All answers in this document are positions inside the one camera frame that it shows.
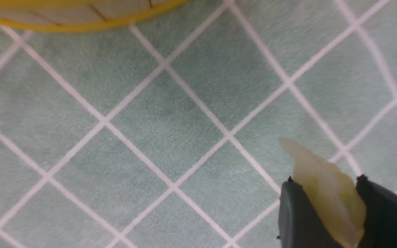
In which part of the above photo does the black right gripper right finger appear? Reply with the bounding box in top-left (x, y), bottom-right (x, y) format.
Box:
top-left (356, 174), bottom-right (397, 248)

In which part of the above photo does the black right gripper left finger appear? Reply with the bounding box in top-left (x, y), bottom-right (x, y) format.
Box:
top-left (277, 176), bottom-right (341, 248)

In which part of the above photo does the yellowish dumpling bottom edge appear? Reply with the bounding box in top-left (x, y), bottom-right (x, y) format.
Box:
top-left (279, 137), bottom-right (367, 248)

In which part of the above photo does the bamboo steamer tray yellow rim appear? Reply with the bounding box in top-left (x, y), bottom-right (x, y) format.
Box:
top-left (0, 0), bottom-right (185, 32)

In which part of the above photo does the green checkered tablecloth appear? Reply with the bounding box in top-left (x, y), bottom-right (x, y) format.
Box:
top-left (0, 0), bottom-right (397, 248)

